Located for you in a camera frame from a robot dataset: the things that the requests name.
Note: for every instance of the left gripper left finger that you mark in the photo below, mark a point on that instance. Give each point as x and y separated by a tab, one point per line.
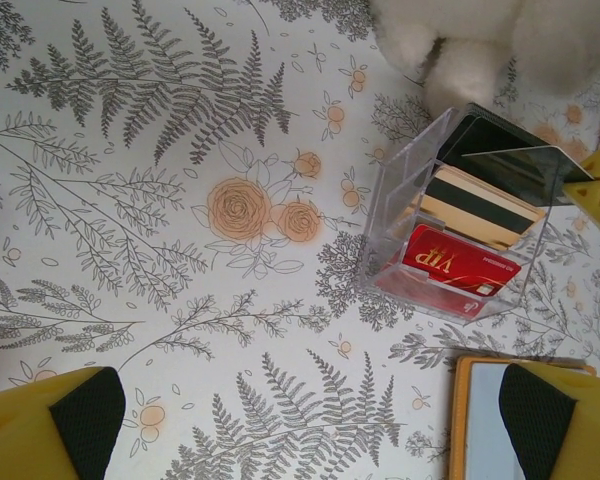
25	435

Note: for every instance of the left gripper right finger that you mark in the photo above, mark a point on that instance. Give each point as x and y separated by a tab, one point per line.
590	435

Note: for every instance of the black magnetic stripe card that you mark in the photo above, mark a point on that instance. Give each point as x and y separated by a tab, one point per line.
530	175

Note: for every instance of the orange card holder wallet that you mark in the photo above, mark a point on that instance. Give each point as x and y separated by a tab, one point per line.
475	425

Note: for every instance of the gold card stack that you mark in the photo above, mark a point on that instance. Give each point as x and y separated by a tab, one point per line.
480	215

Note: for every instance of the red VIP card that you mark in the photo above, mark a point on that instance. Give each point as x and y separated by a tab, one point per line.
445	270

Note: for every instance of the cream plush dog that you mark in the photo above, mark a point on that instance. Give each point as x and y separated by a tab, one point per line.
460	70

